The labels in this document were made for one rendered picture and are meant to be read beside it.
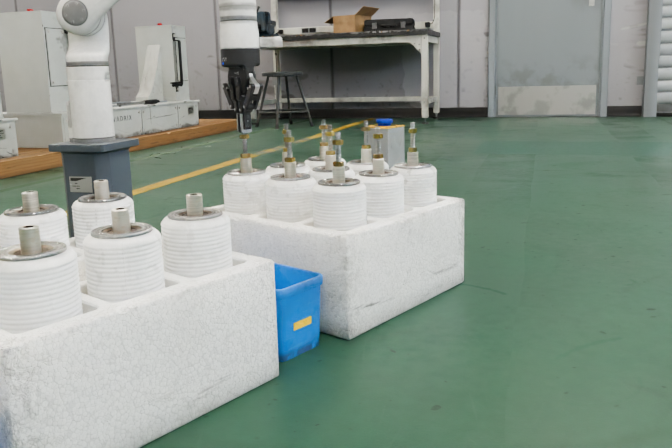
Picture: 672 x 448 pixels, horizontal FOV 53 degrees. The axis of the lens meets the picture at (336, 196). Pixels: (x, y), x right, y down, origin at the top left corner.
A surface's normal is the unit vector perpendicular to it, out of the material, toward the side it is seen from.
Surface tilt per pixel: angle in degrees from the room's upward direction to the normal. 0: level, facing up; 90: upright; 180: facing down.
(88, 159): 94
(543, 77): 90
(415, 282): 90
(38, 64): 90
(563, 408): 0
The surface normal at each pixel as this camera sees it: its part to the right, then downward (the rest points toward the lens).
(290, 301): 0.76, 0.13
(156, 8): -0.29, 0.18
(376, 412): -0.03, -0.98
